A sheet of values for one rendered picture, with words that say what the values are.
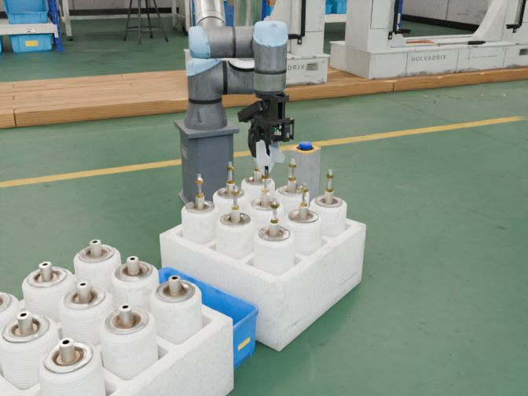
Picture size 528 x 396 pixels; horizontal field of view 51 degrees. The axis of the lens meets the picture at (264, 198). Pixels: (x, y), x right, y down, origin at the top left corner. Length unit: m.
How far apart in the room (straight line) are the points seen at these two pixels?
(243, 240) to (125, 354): 0.45
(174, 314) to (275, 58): 0.60
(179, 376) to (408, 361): 0.54
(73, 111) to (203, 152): 1.45
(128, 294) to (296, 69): 2.69
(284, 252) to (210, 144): 0.74
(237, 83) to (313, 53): 1.90
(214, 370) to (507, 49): 3.91
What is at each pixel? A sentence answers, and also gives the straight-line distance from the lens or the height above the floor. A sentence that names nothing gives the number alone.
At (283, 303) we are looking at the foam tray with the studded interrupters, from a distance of 1.24.
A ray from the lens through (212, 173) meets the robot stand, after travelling 1.92.
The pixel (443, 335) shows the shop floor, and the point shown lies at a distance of 1.43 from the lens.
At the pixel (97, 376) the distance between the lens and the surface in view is 0.95.
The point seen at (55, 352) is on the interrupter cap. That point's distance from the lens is 0.96.
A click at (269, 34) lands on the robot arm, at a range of 1.25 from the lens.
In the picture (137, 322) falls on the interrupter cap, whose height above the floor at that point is 0.25.
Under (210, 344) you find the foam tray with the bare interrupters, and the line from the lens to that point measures 1.08.
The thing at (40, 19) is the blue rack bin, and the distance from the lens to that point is 5.89.
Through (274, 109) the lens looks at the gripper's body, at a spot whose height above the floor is 0.52.
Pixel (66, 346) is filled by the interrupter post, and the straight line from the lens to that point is 0.93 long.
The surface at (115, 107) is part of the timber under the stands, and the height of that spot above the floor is 0.06.
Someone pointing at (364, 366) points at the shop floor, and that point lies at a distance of 1.30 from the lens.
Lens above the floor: 0.83
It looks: 23 degrees down
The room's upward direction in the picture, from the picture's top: straight up
